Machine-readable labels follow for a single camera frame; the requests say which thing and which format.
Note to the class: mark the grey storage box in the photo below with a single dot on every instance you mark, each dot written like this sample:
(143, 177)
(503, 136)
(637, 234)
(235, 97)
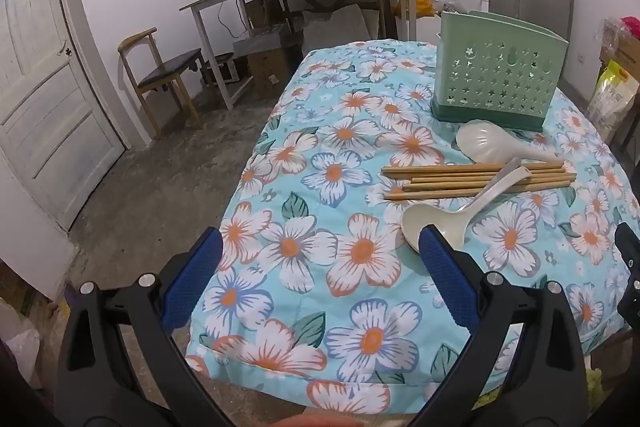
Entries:
(257, 43)

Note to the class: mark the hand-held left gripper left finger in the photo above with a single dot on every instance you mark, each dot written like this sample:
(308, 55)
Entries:
(192, 277)

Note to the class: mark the metal spoon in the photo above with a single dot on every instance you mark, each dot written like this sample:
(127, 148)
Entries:
(507, 171)

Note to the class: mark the wooden chair black seat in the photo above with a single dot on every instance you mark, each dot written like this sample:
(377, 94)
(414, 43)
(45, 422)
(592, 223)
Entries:
(167, 69)

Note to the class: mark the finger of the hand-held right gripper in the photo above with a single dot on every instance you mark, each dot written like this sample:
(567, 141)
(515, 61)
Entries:
(632, 289)

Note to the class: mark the white plastic bag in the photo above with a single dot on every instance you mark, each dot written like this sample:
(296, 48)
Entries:
(20, 347)

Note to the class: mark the grey cushion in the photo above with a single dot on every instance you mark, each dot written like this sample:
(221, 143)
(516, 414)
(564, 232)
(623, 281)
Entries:
(335, 29)

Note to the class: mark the brown cardboard box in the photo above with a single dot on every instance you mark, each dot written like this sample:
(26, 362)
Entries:
(267, 74)

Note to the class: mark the pink plastic bag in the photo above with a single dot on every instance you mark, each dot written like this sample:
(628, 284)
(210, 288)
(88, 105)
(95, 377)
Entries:
(631, 28)

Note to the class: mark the white door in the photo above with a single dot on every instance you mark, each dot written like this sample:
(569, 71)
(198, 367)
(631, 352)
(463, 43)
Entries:
(45, 107)

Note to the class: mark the floral blue blanket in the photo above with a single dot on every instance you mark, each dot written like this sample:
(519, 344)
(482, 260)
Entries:
(350, 157)

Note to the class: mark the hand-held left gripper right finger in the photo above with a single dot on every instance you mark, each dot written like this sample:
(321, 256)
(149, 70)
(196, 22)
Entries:
(445, 277)

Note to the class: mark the white and yellow rice bag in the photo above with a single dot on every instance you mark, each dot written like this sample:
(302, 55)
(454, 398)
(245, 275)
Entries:
(612, 99)

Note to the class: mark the clear plastic bag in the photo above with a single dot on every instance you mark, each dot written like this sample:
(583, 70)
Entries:
(610, 37)

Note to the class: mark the large cardboard box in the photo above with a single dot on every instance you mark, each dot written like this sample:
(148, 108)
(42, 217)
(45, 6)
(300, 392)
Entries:
(627, 52)

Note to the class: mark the white scalloped rice paddle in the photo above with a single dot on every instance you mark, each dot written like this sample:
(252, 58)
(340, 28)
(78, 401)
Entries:
(482, 142)

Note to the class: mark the green utensil holder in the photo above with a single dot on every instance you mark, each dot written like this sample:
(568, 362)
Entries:
(500, 77)

